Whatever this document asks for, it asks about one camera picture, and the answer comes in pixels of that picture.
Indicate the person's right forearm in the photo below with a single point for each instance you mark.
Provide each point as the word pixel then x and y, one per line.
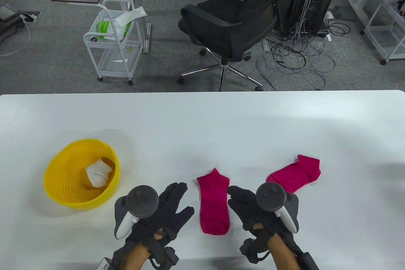
pixel 283 254

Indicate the floor outlet box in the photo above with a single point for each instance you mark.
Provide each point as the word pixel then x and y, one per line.
pixel 30 16

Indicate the white desk leg frame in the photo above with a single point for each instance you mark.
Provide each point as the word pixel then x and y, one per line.
pixel 356 5

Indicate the black office chair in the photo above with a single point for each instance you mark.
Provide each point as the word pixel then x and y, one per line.
pixel 221 20

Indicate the white power strip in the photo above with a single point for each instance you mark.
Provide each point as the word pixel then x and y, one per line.
pixel 329 15

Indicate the person's left hand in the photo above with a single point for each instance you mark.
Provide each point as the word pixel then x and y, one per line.
pixel 171 216

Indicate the person's right hand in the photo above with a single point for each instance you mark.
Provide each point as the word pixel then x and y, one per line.
pixel 245 206

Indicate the pink sock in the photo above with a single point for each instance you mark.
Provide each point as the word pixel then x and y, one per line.
pixel 297 172
pixel 213 206

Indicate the yellow ribbed basket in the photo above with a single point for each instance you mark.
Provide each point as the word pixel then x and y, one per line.
pixel 69 187

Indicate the white metal rack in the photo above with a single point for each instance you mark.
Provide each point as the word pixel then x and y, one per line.
pixel 376 40

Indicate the white sock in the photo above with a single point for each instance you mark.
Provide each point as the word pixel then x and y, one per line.
pixel 96 178
pixel 106 167

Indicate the person's left forearm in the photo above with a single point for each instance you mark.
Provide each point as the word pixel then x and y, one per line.
pixel 136 255

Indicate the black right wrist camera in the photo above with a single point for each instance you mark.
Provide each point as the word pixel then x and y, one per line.
pixel 308 262

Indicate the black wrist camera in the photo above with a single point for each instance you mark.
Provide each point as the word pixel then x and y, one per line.
pixel 106 264
pixel 308 262

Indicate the green packet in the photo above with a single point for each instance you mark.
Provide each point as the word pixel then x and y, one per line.
pixel 103 28

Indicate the grey white right hand controller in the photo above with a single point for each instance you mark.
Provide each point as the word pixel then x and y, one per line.
pixel 270 195

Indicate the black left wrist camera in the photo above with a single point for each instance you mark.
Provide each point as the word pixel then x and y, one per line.
pixel 106 264

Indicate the white paper sheet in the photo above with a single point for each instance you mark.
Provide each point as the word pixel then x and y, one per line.
pixel 133 15

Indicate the black equipment pile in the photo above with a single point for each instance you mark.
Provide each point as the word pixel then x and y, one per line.
pixel 8 26

